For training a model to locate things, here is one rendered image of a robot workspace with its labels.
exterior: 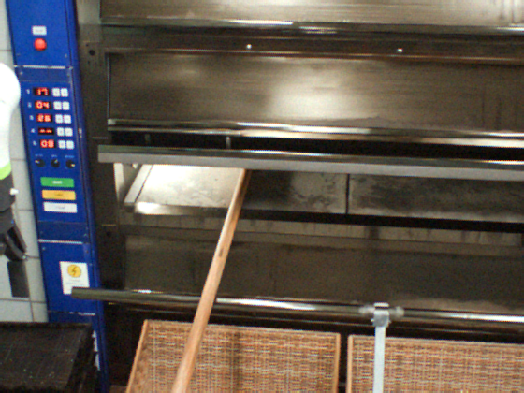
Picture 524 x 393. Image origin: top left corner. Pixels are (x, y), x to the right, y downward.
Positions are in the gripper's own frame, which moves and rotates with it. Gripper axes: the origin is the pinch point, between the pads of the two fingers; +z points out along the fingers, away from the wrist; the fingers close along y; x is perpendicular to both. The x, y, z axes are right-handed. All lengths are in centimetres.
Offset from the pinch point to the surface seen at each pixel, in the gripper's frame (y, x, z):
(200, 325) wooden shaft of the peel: -38, 25, 27
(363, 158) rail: -75, 58, 3
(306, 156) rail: -75, 45, 3
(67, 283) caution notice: -86, -23, 50
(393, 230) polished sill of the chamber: -90, 66, 30
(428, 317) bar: -52, 74, 31
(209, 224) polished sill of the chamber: -89, 18, 30
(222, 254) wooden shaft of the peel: -67, 25, 26
